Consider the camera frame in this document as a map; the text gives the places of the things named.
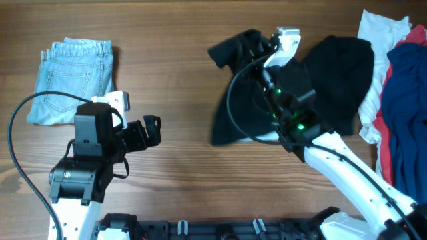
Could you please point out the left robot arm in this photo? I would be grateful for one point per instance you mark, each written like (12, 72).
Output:
(78, 183)

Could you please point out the folded light blue jeans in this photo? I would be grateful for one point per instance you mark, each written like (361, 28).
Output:
(80, 67)

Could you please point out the red garment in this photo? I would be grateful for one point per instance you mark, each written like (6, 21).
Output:
(384, 167)

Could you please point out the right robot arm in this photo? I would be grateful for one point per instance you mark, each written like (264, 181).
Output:
(387, 213)

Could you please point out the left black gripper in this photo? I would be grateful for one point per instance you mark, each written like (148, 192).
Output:
(141, 133)

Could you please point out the navy blue garment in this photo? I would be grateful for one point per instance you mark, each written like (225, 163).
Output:
(404, 111)

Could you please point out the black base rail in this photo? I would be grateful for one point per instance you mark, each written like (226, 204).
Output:
(125, 226)

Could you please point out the black shorts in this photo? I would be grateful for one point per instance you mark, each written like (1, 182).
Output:
(339, 69)

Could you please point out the white garment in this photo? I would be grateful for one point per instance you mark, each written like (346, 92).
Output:
(383, 33)

